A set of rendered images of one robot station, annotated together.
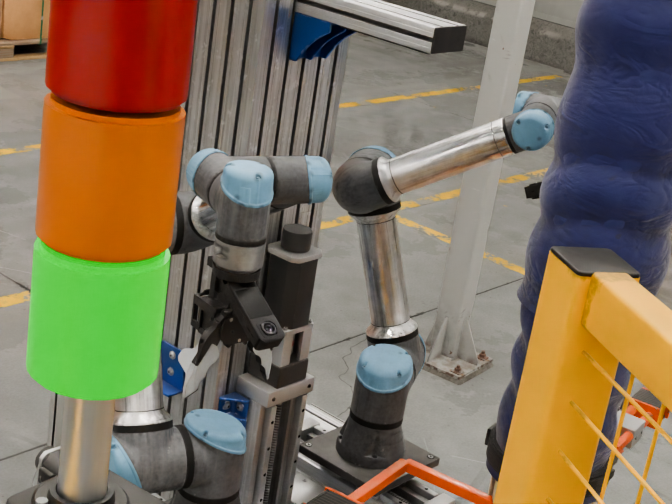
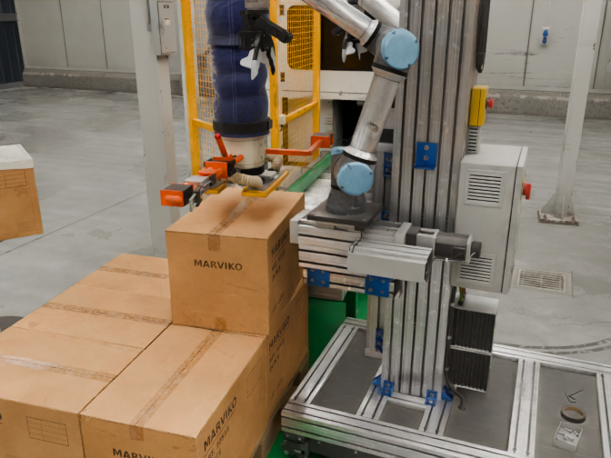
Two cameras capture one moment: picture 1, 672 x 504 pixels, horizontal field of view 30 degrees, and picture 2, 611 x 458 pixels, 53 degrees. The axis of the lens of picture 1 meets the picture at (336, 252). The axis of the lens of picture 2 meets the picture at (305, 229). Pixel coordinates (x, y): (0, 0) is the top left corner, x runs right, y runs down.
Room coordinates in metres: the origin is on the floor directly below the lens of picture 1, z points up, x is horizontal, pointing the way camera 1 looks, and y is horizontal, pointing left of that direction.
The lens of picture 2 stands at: (4.37, -0.88, 1.72)
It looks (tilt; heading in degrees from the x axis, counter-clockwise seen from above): 20 degrees down; 163
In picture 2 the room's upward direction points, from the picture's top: straight up
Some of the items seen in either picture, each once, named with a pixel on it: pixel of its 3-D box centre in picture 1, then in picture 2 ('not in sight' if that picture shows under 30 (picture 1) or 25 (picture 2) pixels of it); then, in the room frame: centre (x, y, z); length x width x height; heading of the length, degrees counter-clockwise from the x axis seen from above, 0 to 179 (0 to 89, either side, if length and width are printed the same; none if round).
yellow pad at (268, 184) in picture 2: not in sight; (265, 179); (2.08, -0.36, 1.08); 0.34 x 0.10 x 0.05; 150
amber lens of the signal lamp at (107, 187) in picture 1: (109, 170); not in sight; (0.43, 0.09, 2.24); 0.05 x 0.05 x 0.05
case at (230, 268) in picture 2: not in sight; (243, 253); (2.02, -0.46, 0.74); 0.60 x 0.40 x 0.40; 150
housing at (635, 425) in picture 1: (624, 429); (196, 184); (2.43, -0.67, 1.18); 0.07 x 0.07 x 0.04; 60
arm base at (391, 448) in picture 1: (373, 430); (346, 195); (2.41, -0.14, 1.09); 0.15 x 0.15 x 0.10
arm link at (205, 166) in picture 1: (228, 180); not in sight; (1.82, 0.18, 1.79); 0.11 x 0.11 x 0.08; 31
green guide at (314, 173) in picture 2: not in sight; (307, 173); (0.29, 0.36, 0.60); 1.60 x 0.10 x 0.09; 147
